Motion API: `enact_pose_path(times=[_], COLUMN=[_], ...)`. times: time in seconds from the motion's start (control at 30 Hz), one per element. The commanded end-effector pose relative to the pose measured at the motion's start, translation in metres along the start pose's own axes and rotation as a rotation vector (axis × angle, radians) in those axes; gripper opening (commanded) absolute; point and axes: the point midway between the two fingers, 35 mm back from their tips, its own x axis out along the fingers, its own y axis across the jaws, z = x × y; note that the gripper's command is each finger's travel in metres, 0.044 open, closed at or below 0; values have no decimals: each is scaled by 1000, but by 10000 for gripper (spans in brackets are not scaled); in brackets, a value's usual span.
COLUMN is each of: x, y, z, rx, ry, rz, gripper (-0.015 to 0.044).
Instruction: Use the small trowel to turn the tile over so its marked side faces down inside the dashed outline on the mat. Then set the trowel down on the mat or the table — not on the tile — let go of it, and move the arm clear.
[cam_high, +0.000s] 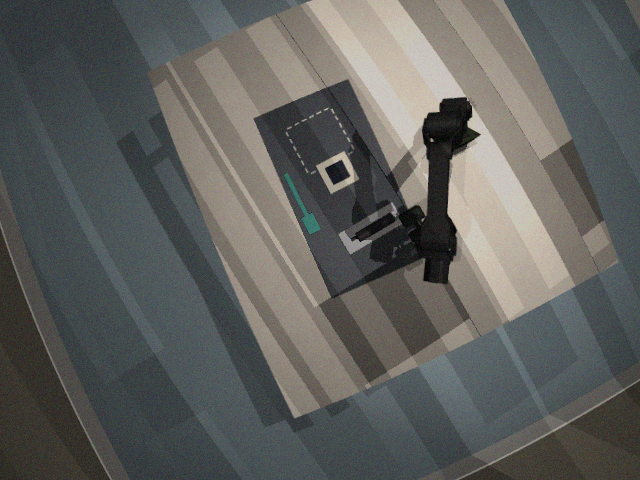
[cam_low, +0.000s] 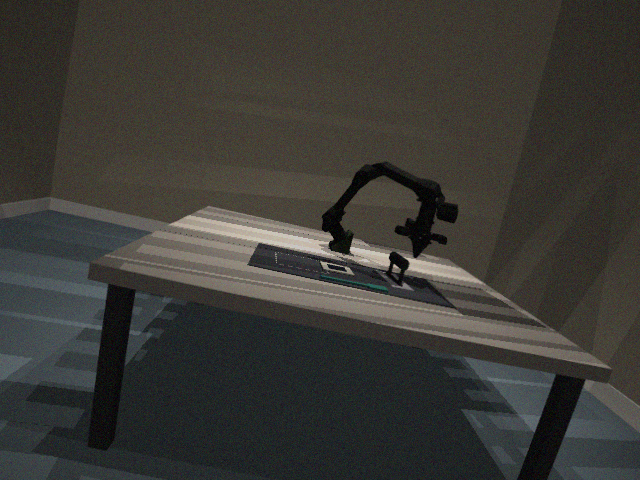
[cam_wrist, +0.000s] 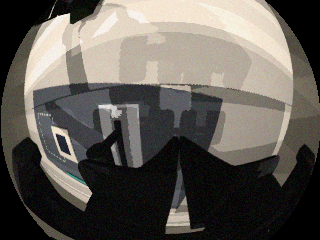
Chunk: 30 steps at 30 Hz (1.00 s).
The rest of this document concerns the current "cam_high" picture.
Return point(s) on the teal small trowel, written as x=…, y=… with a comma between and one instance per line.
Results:
x=308, y=219

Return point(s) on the white square tile with dark square center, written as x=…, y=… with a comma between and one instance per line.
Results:
x=337, y=172

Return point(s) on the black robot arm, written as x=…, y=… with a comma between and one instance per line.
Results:
x=437, y=233

